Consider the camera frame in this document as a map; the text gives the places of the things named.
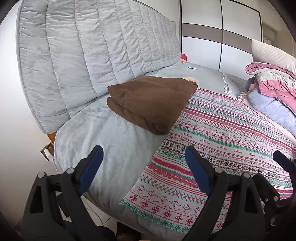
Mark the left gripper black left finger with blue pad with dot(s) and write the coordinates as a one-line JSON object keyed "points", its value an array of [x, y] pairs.
{"points": [[55, 210]]}

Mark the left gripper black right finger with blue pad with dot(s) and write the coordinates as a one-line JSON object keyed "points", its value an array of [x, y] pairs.
{"points": [[232, 210]]}

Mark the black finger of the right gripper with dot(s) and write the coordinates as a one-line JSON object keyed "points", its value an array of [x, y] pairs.
{"points": [[279, 213]]}

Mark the brown coat with fur collar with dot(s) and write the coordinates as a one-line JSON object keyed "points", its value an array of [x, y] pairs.
{"points": [[153, 103]]}

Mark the red green patterned blanket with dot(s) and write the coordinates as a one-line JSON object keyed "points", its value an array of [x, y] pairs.
{"points": [[230, 136]]}

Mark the light blue folded garment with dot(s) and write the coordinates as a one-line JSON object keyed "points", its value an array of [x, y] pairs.
{"points": [[273, 109]]}

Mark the striped beige cloth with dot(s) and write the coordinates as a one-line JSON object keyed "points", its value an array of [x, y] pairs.
{"points": [[242, 97]]}

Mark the dark grey pompom hat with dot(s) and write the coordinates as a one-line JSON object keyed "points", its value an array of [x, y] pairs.
{"points": [[249, 82]]}

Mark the pink and grey jacket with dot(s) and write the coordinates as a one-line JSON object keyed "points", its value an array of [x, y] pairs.
{"points": [[274, 81]]}

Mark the grey quilted headboard cushion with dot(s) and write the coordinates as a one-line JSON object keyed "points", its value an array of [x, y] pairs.
{"points": [[70, 52]]}

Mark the beige pillow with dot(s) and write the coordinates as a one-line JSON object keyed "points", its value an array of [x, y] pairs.
{"points": [[262, 52]]}

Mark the small red object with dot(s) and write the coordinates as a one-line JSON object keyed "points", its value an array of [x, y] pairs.
{"points": [[184, 57]]}

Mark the white wardrobe with brown band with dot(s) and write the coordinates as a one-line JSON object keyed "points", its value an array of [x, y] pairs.
{"points": [[218, 34]]}

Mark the metal wall socket plate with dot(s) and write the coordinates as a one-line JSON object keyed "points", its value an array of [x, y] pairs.
{"points": [[48, 152]]}

